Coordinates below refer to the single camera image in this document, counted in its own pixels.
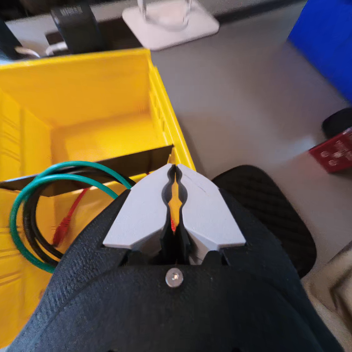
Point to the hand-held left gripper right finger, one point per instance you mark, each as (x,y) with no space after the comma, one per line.
(209,217)

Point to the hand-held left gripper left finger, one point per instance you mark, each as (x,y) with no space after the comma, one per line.
(137,217)

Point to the large yellow plastic bin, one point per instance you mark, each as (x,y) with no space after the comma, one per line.
(96,90)

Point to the red network switch box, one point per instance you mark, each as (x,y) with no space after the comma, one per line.
(335,154)

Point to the black bin divider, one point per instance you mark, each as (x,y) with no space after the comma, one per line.
(132,165)

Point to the black textured oval pad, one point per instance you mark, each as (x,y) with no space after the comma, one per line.
(261,209)

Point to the person's pale sweater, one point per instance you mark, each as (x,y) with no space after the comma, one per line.
(330,302)

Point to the black round object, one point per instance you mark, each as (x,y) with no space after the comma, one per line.
(339,123)

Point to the black rounded box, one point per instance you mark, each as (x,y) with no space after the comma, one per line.
(77,30)

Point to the blue plastic bin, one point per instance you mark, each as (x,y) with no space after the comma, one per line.
(324,41)

